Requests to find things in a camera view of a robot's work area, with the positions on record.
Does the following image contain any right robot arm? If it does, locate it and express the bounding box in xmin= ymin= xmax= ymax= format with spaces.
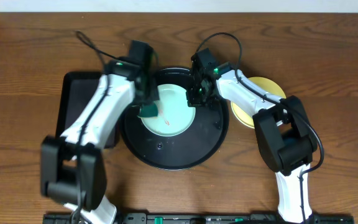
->
xmin=188 ymin=61 xmax=324 ymax=223

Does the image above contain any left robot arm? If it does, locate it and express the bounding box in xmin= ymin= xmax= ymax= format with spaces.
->
xmin=40 ymin=57 xmax=158 ymax=223

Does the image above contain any light green plate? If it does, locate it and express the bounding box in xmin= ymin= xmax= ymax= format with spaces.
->
xmin=140 ymin=84 xmax=196 ymax=137

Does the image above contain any yellow plate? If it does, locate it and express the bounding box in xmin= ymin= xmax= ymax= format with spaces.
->
xmin=230 ymin=76 xmax=288 ymax=129

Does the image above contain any left black cable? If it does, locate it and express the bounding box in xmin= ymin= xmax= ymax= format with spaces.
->
xmin=70 ymin=30 xmax=160 ymax=224

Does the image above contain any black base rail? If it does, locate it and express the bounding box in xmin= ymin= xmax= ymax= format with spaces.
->
xmin=42 ymin=212 xmax=355 ymax=224

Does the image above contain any rectangular black tray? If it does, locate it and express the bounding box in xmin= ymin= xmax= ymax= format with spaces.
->
xmin=55 ymin=72 xmax=119 ymax=149

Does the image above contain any round black tray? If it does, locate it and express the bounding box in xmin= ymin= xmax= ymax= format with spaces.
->
xmin=119 ymin=67 xmax=229 ymax=170

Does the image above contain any green yellow sponge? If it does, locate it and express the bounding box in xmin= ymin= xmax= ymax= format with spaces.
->
xmin=137 ymin=103 xmax=158 ymax=118

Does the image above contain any right black cable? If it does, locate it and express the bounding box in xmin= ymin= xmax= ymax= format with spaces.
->
xmin=194 ymin=32 xmax=325 ymax=224

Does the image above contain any black cable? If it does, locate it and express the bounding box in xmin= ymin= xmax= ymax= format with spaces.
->
xmin=70 ymin=30 xmax=160 ymax=224
xmin=194 ymin=32 xmax=325 ymax=224

